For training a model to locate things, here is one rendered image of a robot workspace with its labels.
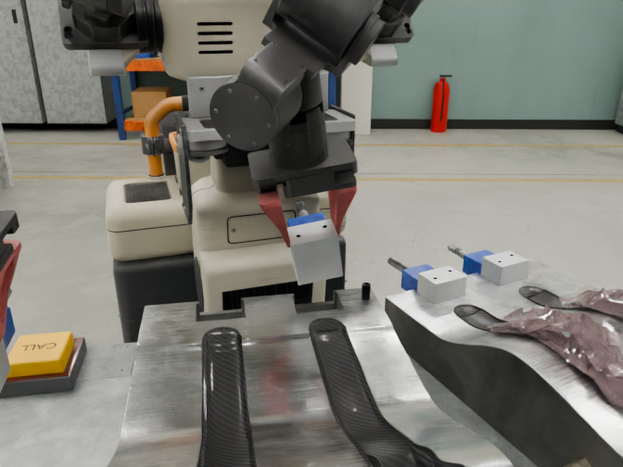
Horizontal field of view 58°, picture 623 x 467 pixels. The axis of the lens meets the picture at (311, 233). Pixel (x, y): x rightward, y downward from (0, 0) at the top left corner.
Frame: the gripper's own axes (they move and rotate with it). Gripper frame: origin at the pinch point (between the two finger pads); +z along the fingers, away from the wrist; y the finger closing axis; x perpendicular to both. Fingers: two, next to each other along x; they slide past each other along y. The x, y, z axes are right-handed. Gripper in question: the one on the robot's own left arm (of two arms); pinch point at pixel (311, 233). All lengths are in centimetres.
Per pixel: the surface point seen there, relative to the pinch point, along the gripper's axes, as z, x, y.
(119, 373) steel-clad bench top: 13.7, -0.4, -24.8
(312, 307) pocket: 9.9, -0.3, -1.1
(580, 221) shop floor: 161, 205, 180
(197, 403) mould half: 4.3, -16.2, -13.4
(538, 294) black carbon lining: 17.0, 1.4, 28.4
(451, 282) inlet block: 12.3, 1.8, 16.7
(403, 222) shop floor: 148, 221, 76
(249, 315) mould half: 6.5, -3.5, -8.2
